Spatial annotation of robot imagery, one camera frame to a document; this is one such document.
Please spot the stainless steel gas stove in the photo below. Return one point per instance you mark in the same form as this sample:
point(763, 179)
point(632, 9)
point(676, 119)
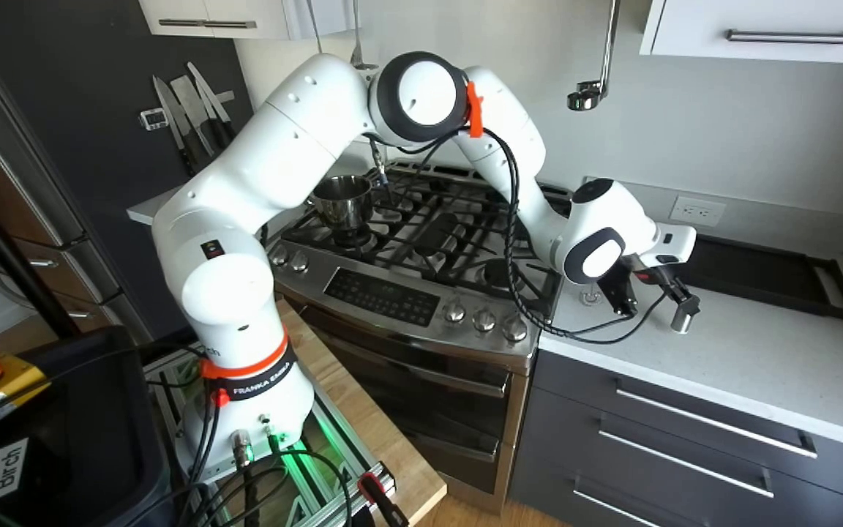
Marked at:
point(428, 308)

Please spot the black controller box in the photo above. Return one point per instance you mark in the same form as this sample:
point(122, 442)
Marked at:
point(86, 453)

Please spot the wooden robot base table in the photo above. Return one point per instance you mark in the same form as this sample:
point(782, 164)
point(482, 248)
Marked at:
point(349, 470)

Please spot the small silver cylindrical container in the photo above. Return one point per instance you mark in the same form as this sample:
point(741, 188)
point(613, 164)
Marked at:
point(683, 316)

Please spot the black griddle tray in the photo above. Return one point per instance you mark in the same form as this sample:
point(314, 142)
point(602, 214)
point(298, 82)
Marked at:
point(775, 277)

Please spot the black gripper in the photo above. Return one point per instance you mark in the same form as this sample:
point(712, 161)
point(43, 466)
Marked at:
point(616, 286)

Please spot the dark grey drawer cabinet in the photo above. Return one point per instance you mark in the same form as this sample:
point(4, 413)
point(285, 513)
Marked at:
point(613, 450)

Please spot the white upper cabinet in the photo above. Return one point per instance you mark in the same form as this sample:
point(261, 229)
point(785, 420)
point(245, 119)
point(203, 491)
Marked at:
point(760, 29)

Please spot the stainless steel pot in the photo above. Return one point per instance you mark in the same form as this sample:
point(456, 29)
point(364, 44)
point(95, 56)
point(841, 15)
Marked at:
point(343, 202)

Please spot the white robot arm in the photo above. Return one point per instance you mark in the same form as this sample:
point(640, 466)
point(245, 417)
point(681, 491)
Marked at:
point(207, 233)

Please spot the white wall outlet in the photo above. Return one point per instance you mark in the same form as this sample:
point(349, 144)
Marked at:
point(699, 212)

